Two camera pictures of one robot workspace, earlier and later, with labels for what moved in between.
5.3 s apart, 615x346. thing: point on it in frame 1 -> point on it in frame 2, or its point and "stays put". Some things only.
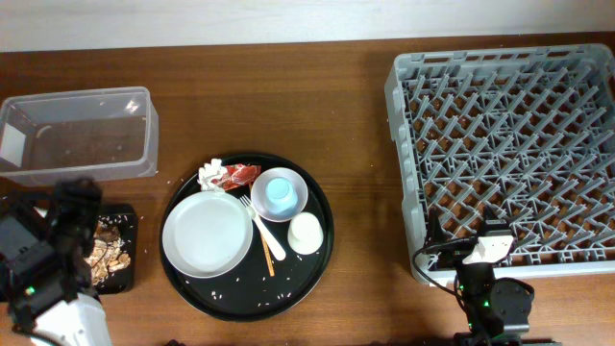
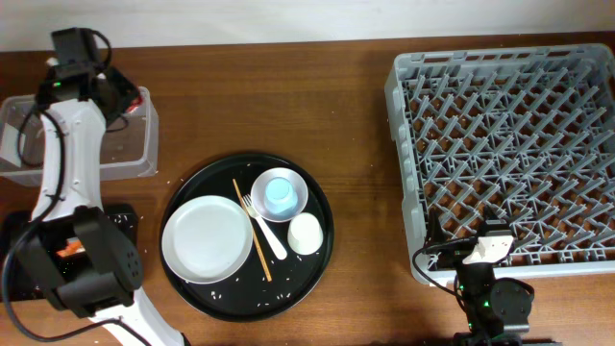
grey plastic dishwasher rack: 528,132 stays put
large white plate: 207,234 stays put
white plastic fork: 278,249 stays put
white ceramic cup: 305,234 stays put
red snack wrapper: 236,175 -> 135,104
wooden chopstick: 266,250 -> 252,231
